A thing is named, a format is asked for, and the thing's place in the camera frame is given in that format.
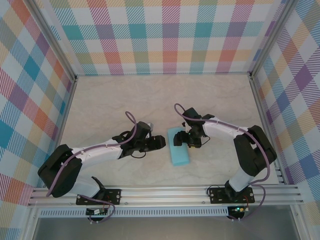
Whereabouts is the light blue paper sheet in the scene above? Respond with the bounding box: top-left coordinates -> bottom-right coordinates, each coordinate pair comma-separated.
166,126 -> 191,166

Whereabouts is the aluminium frame post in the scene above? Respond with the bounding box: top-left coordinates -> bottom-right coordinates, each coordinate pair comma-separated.
31,0 -> 78,82
248,0 -> 295,80

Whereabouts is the controller board with green light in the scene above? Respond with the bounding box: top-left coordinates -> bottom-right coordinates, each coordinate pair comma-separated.
228,205 -> 251,215

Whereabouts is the small black controller board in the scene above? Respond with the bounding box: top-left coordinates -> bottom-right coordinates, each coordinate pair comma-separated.
85,207 -> 109,216

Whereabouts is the grey metal panel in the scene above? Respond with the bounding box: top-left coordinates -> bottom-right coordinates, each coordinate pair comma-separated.
23,207 -> 307,240

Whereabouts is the slotted metal cable tray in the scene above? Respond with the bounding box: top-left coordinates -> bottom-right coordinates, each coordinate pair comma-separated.
37,208 -> 230,218

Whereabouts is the aluminium mounting rail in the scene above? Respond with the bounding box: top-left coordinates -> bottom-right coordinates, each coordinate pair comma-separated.
27,184 -> 305,208

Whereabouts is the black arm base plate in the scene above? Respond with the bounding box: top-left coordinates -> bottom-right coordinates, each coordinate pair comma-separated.
75,188 -> 123,206
208,186 -> 255,205

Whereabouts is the purple camera cable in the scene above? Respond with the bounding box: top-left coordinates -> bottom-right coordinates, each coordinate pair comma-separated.
46,110 -> 116,225
173,102 -> 272,223

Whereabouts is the aluminium side rail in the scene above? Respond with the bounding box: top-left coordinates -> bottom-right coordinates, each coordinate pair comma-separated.
43,77 -> 78,188
249,76 -> 286,186

